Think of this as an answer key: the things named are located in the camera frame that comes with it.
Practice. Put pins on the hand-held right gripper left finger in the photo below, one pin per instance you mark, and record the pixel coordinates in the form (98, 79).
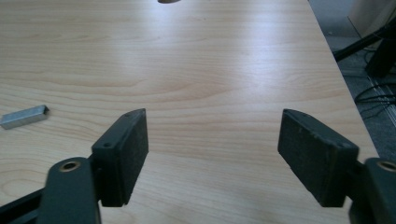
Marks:
(121, 161)

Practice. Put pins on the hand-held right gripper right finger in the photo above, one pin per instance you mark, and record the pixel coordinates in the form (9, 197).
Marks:
(314, 155)

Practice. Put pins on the silver staple strip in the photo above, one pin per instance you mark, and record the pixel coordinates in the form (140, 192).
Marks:
(23, 117)

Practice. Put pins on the black metal stand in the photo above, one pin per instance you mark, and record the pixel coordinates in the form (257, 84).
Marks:
(379, 46)

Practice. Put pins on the dark round table grommet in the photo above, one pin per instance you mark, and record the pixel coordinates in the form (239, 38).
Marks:
(168, 1)

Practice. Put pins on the metal floor rail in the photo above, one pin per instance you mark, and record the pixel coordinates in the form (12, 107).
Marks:
(387, 99)

